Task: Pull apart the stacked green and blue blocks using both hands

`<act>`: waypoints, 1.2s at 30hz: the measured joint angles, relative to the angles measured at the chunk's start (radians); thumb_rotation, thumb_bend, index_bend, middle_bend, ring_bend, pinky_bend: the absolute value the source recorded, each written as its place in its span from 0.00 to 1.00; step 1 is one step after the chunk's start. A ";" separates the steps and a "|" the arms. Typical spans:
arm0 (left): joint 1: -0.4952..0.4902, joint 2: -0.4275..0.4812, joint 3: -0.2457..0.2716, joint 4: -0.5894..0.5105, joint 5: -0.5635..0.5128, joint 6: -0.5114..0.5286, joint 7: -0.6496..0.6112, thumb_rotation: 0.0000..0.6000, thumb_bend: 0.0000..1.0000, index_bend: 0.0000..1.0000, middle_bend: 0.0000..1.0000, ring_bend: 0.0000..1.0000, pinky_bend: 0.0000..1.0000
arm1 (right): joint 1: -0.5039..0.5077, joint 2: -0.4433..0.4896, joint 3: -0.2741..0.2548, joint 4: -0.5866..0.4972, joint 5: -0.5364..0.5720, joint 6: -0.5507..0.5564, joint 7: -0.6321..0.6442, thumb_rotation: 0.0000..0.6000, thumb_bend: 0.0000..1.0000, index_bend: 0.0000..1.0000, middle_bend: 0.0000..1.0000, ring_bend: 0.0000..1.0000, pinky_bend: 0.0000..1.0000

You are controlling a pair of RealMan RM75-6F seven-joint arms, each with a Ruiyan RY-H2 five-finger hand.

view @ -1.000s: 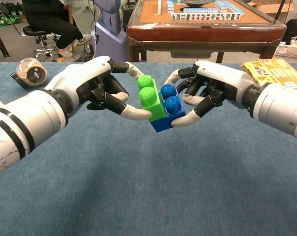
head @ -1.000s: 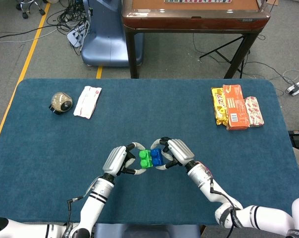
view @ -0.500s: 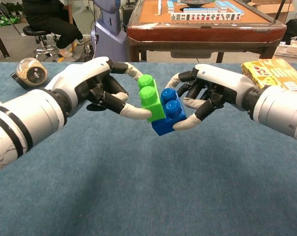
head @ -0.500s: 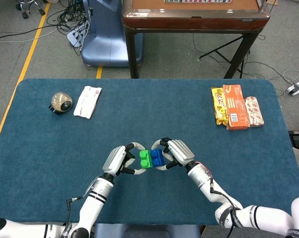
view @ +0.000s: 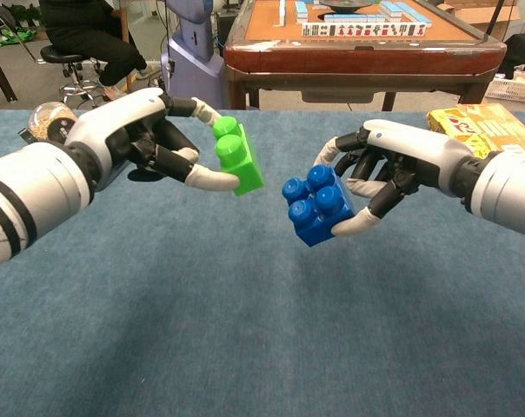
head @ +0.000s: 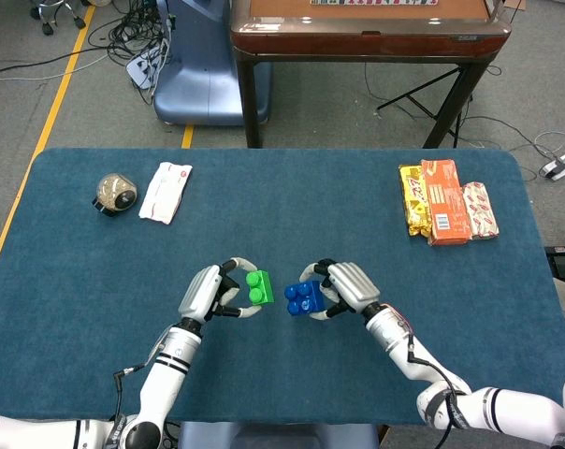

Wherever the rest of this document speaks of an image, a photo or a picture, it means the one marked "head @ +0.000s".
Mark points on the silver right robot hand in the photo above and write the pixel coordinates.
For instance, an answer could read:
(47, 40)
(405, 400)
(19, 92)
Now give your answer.
(355, 285)

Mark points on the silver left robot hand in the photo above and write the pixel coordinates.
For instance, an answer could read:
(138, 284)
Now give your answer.
(200, 292)

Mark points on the blue toy brick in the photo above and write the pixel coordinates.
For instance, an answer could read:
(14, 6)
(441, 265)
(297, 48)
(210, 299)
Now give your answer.
(306, 299)

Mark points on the green toy brick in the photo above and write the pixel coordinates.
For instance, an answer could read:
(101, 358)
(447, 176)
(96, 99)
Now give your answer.
(263, 290)

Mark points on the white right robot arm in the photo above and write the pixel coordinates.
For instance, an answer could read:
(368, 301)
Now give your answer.
(404, 346)

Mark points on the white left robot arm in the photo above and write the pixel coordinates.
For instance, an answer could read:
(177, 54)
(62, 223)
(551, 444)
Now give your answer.
(170, 365)

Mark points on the blue felt table cloth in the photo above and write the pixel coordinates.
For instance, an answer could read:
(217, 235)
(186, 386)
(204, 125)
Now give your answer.
(287, 210)

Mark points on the yellow snack package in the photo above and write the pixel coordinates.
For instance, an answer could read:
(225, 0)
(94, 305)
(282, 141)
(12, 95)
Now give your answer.
(415, 201)

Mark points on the white pouch with red print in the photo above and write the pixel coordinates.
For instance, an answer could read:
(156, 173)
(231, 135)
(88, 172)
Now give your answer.
(165, 194)

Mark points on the orange snack box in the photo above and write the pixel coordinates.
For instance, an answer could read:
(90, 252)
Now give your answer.
(444, 201)

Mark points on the glass jar with black lid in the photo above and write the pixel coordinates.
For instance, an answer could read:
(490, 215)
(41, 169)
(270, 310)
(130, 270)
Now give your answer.
(116, 196)

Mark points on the beige snack packet red print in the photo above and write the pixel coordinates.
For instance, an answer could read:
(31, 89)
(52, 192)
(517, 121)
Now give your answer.
(481, 210)

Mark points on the blue-grey robot torso base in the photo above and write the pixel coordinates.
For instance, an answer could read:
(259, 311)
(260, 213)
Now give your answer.
(278, 437)

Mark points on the white power strip with plugs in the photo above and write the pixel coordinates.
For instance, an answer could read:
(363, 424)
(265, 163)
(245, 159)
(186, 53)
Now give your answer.
(140, 70)

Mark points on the white power strip black plug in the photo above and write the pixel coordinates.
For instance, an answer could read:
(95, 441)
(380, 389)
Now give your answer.
(560, 164)

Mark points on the brown mahjong table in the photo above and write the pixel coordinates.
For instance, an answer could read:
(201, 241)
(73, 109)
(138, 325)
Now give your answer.
(371, 42)

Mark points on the row of mahjong tiles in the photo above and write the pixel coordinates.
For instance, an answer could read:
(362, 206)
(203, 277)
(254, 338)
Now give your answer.
(371, 2)

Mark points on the black swivel stool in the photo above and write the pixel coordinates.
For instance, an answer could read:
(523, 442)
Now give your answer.
(79, 22)

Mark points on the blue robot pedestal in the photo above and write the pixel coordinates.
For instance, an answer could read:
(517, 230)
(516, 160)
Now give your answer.
(203, 70)

